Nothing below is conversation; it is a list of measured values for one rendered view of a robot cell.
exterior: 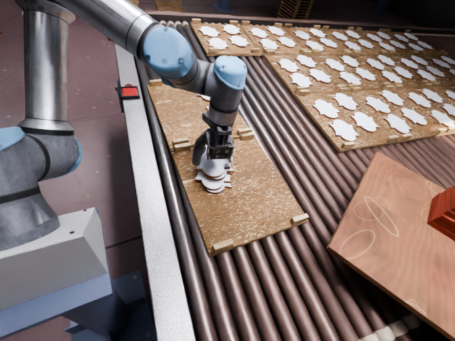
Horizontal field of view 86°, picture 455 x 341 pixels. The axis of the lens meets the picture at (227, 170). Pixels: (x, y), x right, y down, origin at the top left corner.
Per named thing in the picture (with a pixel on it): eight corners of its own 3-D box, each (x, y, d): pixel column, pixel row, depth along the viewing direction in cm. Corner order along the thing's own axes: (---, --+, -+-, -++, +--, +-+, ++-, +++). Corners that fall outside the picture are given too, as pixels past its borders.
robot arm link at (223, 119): (207, 95, 63) (237, 95, 66) (205, 109, 67) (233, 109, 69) (212, 113, 59) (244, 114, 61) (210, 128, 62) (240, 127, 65)
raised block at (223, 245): (213, 254, 68) (214, 250, 66) (210, 247, 69) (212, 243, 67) (232, 247, 70) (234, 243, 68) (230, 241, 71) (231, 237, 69)
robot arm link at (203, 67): (158, 39, 50) (209, 53, 50) (172, 55, 61) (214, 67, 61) (149, 78, 52) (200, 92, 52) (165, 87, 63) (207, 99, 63)
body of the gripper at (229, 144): (206, 162, 71) (210, 130, 62) (201, 141, 76) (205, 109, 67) (231, 160, 73) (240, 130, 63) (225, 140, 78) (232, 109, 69)
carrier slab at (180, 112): (170, 151, 91) (170, 148, 90) (147, 88, 113) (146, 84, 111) (252, 137, 104) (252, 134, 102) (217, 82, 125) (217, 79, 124)
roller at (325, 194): (406, 341, 68) (420, 339, 64) (208, 28, 176) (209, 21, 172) (418, 335, 70) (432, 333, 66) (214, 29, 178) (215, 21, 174)
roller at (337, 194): (418, 334, 70) (432, 332, 66) (214, 29, 178) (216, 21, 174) (430, 328, 71) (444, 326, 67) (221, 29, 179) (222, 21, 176)
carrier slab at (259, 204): (208, 257, 69) (209, 255, 67) (170, 153, 90) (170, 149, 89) (307, 222, 82) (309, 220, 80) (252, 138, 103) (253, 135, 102)
